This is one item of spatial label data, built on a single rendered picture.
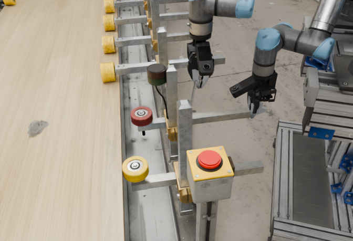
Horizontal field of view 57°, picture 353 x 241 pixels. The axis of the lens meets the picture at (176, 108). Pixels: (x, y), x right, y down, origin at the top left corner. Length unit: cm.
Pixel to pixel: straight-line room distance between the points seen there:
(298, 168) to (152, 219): 105
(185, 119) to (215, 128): 165
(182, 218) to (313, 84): 65
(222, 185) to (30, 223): 56
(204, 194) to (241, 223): 138
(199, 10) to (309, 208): 122
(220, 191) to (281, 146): 153
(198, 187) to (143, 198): 73
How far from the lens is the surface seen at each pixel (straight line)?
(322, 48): 116
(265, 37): 111
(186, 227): 111
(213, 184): 57
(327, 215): 186
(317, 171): 203
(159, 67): 104
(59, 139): 116
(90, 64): 153
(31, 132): 121
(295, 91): 298
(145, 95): 176
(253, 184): 214
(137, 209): 126
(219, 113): 125
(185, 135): 86
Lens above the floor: 165
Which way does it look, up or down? 39 degrees down
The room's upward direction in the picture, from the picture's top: 2 degrees counter-clockwise
